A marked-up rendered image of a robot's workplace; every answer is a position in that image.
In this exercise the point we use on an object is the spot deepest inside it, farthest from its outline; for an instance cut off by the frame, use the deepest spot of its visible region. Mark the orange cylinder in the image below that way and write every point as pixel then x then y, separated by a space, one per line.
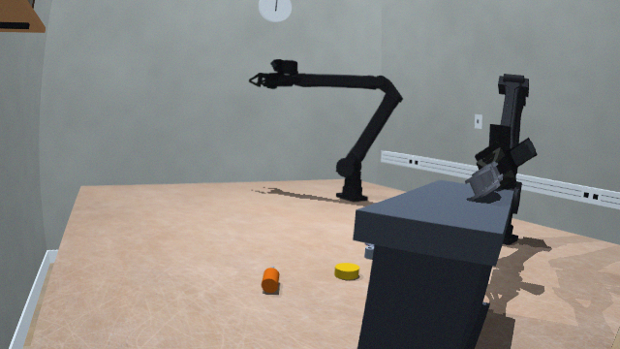
pixel 270 280

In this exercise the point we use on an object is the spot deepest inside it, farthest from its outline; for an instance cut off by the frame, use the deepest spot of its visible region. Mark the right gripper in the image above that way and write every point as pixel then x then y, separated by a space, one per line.
pixel 267 83

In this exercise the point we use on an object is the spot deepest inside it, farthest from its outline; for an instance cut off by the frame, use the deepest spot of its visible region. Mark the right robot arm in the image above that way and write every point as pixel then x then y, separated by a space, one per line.
pixel 349 167

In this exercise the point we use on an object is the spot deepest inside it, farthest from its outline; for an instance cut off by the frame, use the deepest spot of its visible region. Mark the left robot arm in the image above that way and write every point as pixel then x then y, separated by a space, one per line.
pixel 516 88

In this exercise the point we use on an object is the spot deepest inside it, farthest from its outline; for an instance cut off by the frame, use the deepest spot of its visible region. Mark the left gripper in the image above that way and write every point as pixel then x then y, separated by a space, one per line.
pixel 503 164

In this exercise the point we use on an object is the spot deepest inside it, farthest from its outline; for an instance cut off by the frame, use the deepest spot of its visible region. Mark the yellow short cylinder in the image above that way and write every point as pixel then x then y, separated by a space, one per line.
pixel 346 271

